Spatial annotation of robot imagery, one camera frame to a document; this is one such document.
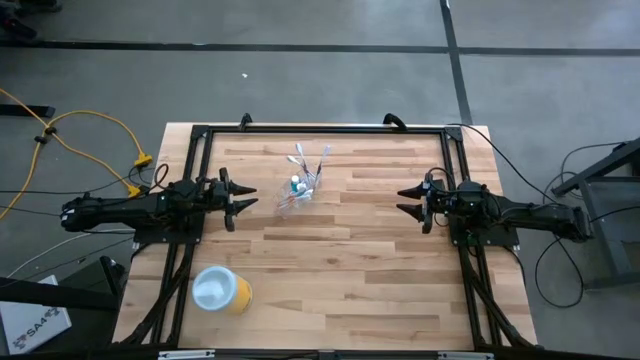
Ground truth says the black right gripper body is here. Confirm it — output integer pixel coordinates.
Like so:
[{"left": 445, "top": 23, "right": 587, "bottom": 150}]
[{"left": 420, "top": 171, "right": 490, "bottom": 235}]

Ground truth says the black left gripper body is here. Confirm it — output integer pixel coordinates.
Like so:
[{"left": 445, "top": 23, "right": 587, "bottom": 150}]
[{"left": 198, "top": 166, "right": 237, "bottom": 233}]

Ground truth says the clear acrylic organizer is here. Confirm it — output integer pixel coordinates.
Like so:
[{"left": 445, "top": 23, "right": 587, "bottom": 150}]
[{"left": 272, "top": 167, "right": 324, "bottom": 220}]

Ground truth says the yellow wipes canister white lid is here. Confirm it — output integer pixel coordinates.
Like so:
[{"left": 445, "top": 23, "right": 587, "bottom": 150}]
[{"left": 192, "top": 265, "right": 255, "bottom": 316}]

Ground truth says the black metal stand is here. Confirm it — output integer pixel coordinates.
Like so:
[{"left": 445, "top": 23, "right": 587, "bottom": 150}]
[{"left": 549, "top": 137, "right": 640, "bottom": 291}]

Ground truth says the black stand foot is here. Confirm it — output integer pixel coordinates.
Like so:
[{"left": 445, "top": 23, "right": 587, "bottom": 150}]
[{"left": 0, "top": 103, "right": 56, "bottom": 119}]

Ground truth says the white printed box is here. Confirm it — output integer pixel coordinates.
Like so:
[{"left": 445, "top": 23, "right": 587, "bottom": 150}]
[{"left": 0, "top": 273, "right": 73, "bottom": 356}]

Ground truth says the person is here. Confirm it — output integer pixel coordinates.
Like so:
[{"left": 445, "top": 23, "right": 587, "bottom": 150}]
[{"left": 0, "top": 0, "right": 64, "bottom": 40}]

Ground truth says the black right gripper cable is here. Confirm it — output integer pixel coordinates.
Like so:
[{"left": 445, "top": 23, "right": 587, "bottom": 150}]
[{"left": 424, "top": 166, "right": 457, "bottom": 227}]

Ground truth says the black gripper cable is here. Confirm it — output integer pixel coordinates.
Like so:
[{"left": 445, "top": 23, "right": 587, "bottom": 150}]
[
  {"left": 424, "top": 166, "right": 457, "bottom": 227},
  {"left": 151, "top": 162, "right": 171, "bottom": 192}
]

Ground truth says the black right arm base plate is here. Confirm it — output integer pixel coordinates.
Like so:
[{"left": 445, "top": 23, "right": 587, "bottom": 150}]
[{"left": 447, "top": 207, "right": 521, "bottom": 248}]

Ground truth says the thin black cable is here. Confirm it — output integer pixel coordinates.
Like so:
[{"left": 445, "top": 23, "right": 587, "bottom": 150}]
[
  {"left": 0, "top": 203, "right": 64, "bottom": 218},
  {"left": 447, "top": 122, "right": 557, "bottom": 204},
  {"left": 533, "top": 233, "right": 585, "bottom": 309},
  {"left": 0, "top": 184, "right": 131, "bottom": 196}
]

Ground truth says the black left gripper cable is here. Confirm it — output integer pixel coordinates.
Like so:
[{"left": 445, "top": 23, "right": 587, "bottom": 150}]
[{"left": 151, "top": 162, "right": 171, "bottom": 192}]

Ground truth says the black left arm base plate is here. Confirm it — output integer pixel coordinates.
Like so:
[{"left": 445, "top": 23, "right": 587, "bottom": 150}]
[{"left": 133, "top": 203, "right": 207, "bottom": 246}]

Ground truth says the black desk frame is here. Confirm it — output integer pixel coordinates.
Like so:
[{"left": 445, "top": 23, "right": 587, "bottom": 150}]
[{"left": 0, "top": 255, "right": 126, "bottom": 314}]

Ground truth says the silver aluminium bracket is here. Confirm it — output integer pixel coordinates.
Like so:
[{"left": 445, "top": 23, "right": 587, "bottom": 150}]
[
  {"left": 438, "top": 351, "right": 494, "bottom": 360},
  {"left": 158, "top": 349, "right": 216, "bottom": 360}
]

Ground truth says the white cable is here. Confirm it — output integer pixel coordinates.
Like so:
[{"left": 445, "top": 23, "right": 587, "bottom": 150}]
[{"left": 5, "top": 227, "right": 137, "bottom": 279}]

